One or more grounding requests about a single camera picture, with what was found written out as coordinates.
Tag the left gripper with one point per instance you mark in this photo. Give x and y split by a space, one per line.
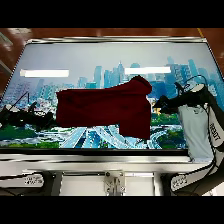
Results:
45 120

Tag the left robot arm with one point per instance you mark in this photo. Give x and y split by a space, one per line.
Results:
15 117

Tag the pale grey T-shirt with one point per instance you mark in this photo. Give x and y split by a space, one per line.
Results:
195 133

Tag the dark red T-shirt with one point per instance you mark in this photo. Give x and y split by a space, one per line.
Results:
100 106

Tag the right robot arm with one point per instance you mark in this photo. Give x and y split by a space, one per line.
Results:
216 133

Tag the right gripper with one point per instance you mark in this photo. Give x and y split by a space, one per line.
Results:
166 104

